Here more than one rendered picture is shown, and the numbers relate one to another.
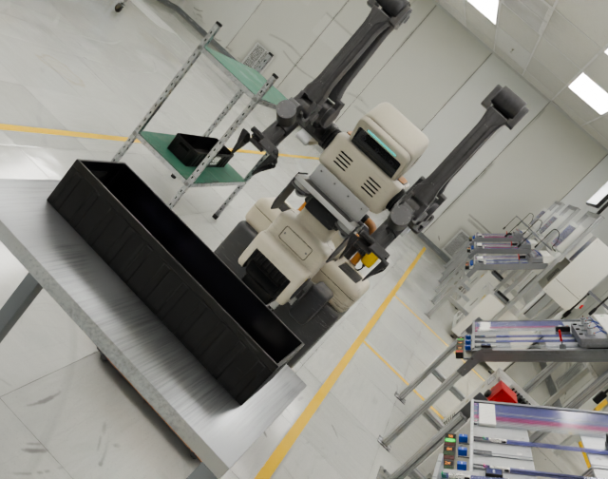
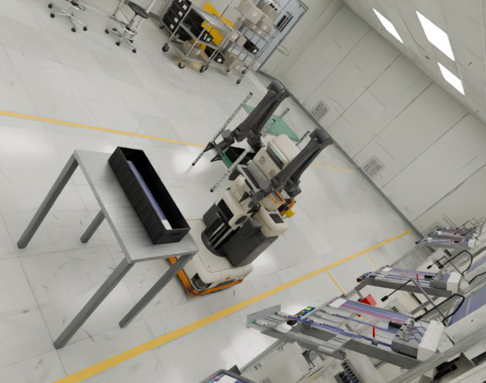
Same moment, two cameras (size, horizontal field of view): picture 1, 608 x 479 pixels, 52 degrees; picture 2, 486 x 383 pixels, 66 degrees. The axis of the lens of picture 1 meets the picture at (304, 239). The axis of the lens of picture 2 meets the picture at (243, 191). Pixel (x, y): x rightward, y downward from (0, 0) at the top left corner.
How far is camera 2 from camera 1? 0.94 m
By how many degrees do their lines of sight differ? 18
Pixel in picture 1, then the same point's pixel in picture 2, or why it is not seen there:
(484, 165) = (457, 184)
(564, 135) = not seen: outside the picture
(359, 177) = (268, 169)
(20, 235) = (88, 169)
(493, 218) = (460, 218)
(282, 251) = (232, 200)
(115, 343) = (107, 210)
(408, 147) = (287, 156)
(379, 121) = (276, 142)
